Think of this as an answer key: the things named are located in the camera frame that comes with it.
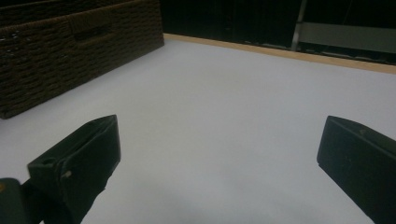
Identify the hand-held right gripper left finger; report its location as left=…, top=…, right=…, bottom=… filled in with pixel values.
left=27, top=114, right=121, bottom=224

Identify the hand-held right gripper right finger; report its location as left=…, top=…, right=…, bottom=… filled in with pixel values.
left=316, top=115, right=396, bottom=224

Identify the brown wicker basket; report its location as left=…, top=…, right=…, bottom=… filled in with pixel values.
left=0, top=0, right=165, bottom=120

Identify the black curtain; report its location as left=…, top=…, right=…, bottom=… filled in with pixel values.
left=160, top=0, right=302, bottom=49

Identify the white metal stand frame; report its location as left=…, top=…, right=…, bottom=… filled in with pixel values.
left=290, top=0, right=396, bottom=55

